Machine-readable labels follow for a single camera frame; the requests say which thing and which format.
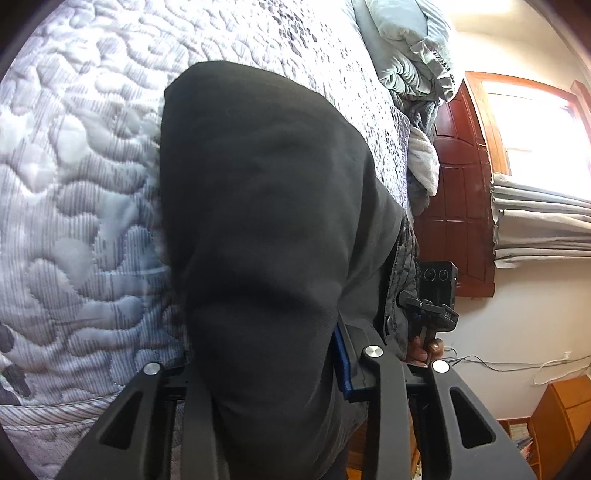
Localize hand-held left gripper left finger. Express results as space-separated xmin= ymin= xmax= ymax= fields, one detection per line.
xmin=54 ymin=351 xmax=230 ymax=480

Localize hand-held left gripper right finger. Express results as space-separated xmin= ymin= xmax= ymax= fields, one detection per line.
xmin=333 ymin=324 xmax=539 ymax=480

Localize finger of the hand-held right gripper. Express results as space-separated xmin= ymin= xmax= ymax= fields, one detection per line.
xmin=398 ymin=290 xmax=428 ymax=340

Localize black pants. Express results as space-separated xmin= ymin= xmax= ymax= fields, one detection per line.
xmin=157 ymin=60 xmax=407 ymax=480

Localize person's right hand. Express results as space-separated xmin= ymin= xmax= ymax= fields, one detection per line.
xmin=407 ymin=333 xmax=445 ymax=369

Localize person's dark quilted jacket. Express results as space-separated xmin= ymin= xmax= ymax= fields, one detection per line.
xmin=382 ymin=215 xmax=420 ymax=363

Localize dark wooden headboard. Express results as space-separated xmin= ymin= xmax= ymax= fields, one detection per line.
xmin=433 ymin=71 xmax=496 ymax=302

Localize grey pleated curtain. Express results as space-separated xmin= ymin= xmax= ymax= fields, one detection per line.
xmin=489 ymin=173 xmax=591 ymax=271

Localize white fleece blanket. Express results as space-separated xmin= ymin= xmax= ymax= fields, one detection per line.
xmin=406 ymin=124 xmax=440 ymax=197

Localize grey fleece blanket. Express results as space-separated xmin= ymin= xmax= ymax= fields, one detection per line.
xmin=409 ymin=95 xmax=445 ymax=139

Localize stack of magazines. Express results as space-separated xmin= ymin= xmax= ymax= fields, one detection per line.
xmin=505 ymin=418 xmax=535 ymax=462

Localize wood framed window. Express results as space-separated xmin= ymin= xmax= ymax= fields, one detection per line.
xmin=464 ymin=70 xmax=591 ymax=190

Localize light wooden cabinet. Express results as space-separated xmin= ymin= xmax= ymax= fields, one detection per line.
xmin=526 ymin=376 xmax=591 ymax=480

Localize grey quilted bedspread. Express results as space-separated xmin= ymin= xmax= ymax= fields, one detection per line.
xmin=0 ymin=0 xmax=413 ymax=467

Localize pale green comforter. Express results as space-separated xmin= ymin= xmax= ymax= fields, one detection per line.
xmin=353 ymin=0 xmax=462 ymax=102

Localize grey crumpled duvet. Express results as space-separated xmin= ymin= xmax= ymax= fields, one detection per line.
xmin=352 ymin=0 xmax=432 ymax=219

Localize thin black cable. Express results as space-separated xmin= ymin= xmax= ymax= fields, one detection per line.
xmin=441 ymin=348 xmax=591 ymax=374

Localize white cable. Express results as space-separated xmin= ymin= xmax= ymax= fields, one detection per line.
xmin=533 ymin=352 xmax=591 ymax=387

